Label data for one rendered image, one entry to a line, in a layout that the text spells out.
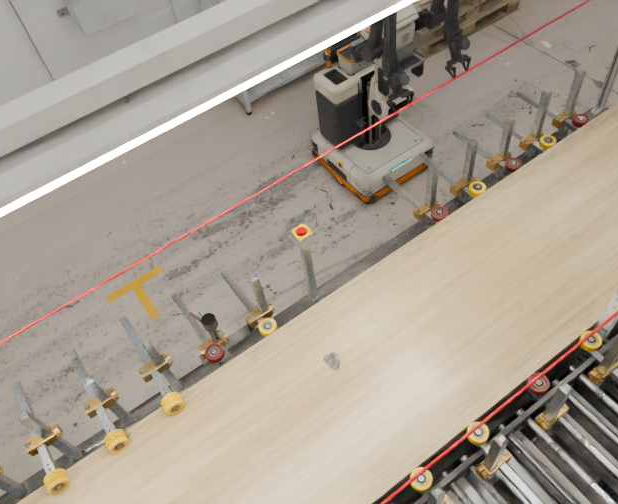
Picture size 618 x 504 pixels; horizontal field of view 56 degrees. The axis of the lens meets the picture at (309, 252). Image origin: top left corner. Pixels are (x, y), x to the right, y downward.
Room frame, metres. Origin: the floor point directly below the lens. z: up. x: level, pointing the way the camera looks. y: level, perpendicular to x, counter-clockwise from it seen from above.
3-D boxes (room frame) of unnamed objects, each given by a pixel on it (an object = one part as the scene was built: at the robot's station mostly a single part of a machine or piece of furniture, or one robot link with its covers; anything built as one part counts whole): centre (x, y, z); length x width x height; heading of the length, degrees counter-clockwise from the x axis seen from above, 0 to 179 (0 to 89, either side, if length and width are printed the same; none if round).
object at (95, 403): (1.07, 0.94, 0.95); 0.14 x 0.06 x 0.05; 117
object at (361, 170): (3.04, -0.57, 0.16); 0.67 x 0.64 x 0.25; 27
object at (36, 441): (0.95, 1.16, 0.95); 0.14 x 0.06 x 0.05; 117
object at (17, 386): (1.00, 1.20, 0.95); 0.50 x 0.04 x 0.04; 27
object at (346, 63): (3.14, -0.52, 0.87); 0.23 x 0.15 x 0.11; 117
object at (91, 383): (1.08, 0.92, 0.89); 0.04 x 0.04 x 0.48; 27
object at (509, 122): (2.10, -1.09, 0.87); 0.04 x 0.04 x 0.48; 27
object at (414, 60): (2.78, -0.70, 0.99); 0.28 x 0.16 x 0.22; 117
